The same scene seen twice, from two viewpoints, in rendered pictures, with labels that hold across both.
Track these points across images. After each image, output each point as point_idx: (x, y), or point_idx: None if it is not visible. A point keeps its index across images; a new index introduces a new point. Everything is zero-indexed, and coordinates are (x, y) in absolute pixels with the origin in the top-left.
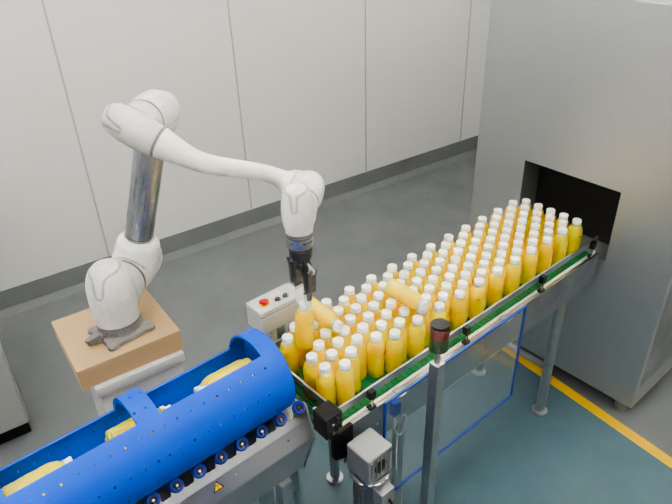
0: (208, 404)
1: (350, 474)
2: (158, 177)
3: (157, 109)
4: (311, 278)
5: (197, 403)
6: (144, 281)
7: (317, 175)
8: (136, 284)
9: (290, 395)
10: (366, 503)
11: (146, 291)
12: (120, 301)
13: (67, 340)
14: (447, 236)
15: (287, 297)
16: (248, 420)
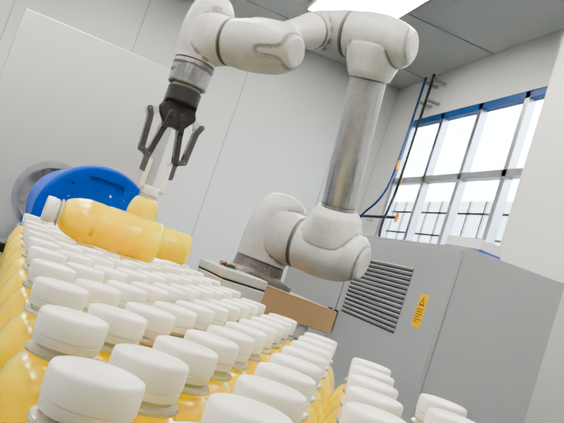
0: (57, 172)
1: None
2: (347, 115)
3: (347, 13)
4: (145, 119)
5: (63, 169)
6: (288, 238)
7: (274, 22)
8: (274, 223)
9: (31, 208)
10: None
11: (327, 308)
12: (250, 219)
13: None
14: (368, 362)
15: (224, 266)
16: (30, 205)
